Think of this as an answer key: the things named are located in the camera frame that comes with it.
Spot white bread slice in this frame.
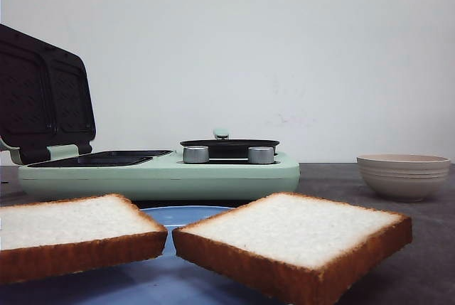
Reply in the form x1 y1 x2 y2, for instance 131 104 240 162
1 194 168 284
172 192 412 304

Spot beige ribbed bowl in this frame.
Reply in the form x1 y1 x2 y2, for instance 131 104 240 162
357 154 451 202

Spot mint green sandwich maker lid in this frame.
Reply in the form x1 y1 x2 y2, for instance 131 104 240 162
1 25 96 165

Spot mint green breakfast maker base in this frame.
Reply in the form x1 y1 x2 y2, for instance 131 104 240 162
18 151 300 200

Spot black round frying pan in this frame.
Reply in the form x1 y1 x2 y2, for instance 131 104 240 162
180 128 280 159

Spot right silver control knob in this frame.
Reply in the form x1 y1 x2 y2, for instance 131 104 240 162
247 146 274 165

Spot silver control knob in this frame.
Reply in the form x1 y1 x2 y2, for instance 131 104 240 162
247 146 274 165
183 146 210 164

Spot left silver control knob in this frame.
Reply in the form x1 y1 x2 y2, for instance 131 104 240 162
183 146 210 164

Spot blue round plate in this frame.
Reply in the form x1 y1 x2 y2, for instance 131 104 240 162
0 205 285 305

